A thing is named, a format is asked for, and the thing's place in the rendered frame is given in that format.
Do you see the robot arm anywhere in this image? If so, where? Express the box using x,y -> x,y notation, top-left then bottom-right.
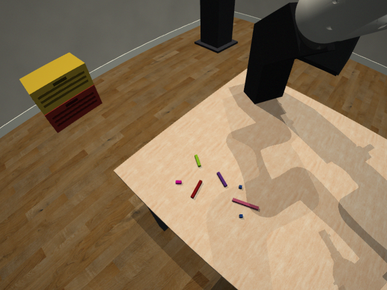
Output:
295,0 -> 387,50

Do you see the pink rod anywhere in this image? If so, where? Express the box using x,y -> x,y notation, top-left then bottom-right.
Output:
232,198 -> 259,211

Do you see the purple rod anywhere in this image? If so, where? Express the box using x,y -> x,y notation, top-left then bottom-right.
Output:
217,172 -> 227,187

